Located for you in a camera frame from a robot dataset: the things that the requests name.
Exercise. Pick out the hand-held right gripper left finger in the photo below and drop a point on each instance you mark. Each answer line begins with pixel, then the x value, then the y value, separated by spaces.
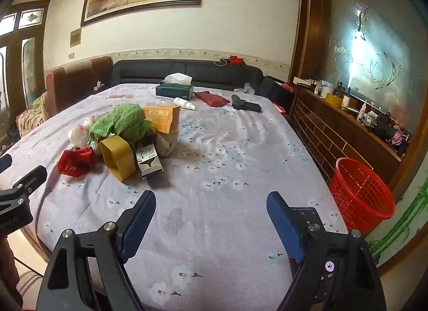
pixel 138 227

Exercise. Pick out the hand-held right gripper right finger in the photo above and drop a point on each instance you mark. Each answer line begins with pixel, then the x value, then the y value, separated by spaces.
pixel 284 227

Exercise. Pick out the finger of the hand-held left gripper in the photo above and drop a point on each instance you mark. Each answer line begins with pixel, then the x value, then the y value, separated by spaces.
pixel 5 163
pixel 33 177

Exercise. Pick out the red wrapper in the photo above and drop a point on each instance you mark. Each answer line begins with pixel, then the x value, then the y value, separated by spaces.
pixel 75 163

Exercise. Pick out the white green carton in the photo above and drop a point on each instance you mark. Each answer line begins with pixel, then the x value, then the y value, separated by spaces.
pixel 147 157

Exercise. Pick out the red plastic basket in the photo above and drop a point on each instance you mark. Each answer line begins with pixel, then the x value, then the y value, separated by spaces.
pixel 354 194

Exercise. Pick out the orange medicine box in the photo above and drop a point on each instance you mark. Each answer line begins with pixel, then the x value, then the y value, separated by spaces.
pixel 162 118

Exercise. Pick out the patterned green cushion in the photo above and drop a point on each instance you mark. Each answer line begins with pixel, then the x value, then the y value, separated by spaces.
pixel 31 113

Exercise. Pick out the white pink plush toy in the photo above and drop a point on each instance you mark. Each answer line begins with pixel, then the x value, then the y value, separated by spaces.
pixel 78 134

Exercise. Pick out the brown armchair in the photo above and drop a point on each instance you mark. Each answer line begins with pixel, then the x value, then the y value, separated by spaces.
pixel 73 83

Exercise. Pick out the wooden partition cabinet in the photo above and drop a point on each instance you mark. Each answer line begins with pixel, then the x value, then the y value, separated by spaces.
pixel 321 127

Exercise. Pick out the green towel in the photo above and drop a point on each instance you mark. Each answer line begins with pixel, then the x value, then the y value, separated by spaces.
pixel 123 118

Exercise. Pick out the wooden glazed door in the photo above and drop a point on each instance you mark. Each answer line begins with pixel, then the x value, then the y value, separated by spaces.
pixel 16 50

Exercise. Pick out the bamboo print glass panel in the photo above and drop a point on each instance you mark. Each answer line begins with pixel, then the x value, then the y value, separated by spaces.
pixel 401 224

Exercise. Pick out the red white gift box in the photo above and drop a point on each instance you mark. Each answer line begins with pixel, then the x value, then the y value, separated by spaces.
pixel 279 108

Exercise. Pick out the white spray bottle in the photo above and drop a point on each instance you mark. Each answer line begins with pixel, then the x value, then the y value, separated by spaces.
pixel 182 102

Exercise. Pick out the white cup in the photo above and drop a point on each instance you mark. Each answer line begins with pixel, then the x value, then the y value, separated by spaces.
pixel 345 102

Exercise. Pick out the red plastic bag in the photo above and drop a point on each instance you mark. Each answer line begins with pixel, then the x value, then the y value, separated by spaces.
pixel 287 87

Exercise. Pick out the white dropper bottle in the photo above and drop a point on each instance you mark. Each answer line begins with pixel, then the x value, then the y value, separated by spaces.
pixel 361 110

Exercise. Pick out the green tissue box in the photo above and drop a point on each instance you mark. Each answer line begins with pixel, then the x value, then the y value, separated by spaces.
pixel 174 91

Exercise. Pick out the black handbag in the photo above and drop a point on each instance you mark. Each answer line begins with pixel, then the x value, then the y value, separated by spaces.
pixel 384 125

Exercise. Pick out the clear plastic bag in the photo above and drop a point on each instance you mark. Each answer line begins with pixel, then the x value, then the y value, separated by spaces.
pixel 246 88

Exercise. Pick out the pink cloth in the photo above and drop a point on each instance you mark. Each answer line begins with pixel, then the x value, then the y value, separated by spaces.
pixel 399 137

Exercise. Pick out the red pouch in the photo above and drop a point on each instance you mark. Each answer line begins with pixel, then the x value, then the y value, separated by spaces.
pixel 210 98

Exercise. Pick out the flat white box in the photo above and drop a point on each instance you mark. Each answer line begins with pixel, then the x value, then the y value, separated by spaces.
pixel 304 80

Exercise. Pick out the dark bottle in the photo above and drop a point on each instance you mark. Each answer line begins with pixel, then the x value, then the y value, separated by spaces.
pixel 339 88

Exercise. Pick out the black sofa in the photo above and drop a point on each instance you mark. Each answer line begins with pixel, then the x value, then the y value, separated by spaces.
pixel 200 71

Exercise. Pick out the red cloth item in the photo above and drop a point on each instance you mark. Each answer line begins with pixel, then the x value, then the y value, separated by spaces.
pixel 236 60

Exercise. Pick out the frosted etched glass panel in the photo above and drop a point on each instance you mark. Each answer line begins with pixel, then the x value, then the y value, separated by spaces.
pixel 374 30

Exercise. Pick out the small gold wall plaque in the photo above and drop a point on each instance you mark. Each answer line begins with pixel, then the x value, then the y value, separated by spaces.
pixel 76 37

